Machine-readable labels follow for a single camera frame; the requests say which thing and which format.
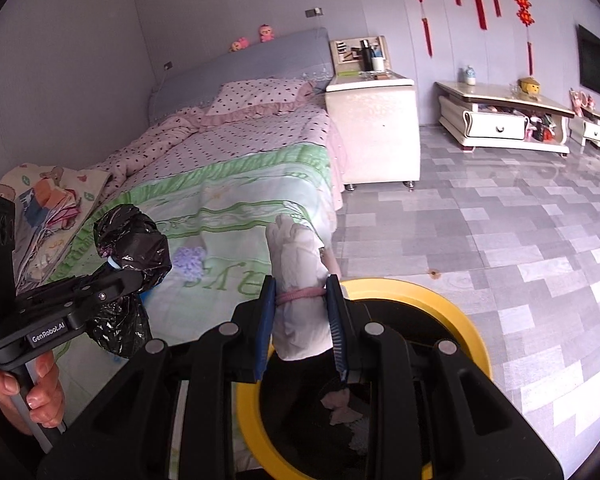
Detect stack of folded clothes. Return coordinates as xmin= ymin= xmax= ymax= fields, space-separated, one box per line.
xmin=12 ymin=180 xmax=88 ymax=283

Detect white nightstand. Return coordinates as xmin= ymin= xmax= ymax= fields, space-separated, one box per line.
xmin=325 ymin=72 xmax=421 ymax=192

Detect green patterned quilt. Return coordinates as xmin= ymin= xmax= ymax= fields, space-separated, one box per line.
xmin=45 ymin=145 xmax=342 ymax=476

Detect pink polka-dot pillow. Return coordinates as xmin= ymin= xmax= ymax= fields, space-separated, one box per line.
xmin=202 ymin=78 xmax=317 ymax=127

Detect pink figurines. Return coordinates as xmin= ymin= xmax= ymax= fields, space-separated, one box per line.
xmin=570 ymin=89 xmax=597 ymax=113

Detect pink polka-dot duvet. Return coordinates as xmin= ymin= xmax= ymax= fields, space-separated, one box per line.
xmin=97 ymin=110 xmax=203 ymax=196

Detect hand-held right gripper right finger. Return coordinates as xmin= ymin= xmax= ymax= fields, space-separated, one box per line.
xmin=326 ymin=275 xmax=564 ymax=480

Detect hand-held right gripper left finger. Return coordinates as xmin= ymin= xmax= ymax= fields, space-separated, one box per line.
xmin=37 ymin=275 xmax=278 ymax=480

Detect pink cloth scrap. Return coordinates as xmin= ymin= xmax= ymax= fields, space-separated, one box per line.
xmin=320 ymin=385 xmax=370 ymax=453

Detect grey bed headboard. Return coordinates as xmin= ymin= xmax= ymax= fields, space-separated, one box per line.
xmin=147 ymin=27 xmax=331 ymax=126

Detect purple pompom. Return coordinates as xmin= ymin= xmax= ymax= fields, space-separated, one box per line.
xmin=172 ymin=246 xmax=208 ymax=287

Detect person's left hand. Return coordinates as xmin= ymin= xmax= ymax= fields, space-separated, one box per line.
xmin=0 ymin=350 xmax=67 ymax=436

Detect red bag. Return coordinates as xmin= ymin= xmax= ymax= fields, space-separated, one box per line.
xmin=527 ymin=115 xmax=556 ymax=142

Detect yellow-rimmed trash bin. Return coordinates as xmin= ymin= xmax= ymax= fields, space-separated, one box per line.
xmin=235 ymin=277 xmax=493 ymax=480

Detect pink polka-dot bed sheet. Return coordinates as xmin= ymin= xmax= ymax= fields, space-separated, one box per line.
xmin=100 ymin=107 xmax=348 ymax=211

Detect white coffee table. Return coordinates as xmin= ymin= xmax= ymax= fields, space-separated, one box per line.
xmin=435 ymin=80 xmax=576 ymax=158

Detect black plastic bag bundle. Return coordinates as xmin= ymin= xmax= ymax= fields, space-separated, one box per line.
xmin=87 ymin=204 xmax=173 ymax=359

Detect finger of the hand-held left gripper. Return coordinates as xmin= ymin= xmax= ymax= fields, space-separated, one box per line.
xmin=75 ymin=259 xmax=152 ymax=312

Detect cream desktop organizer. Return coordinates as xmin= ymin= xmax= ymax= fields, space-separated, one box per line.
xmin=330 ymin=36 xmax=388 ymax=77

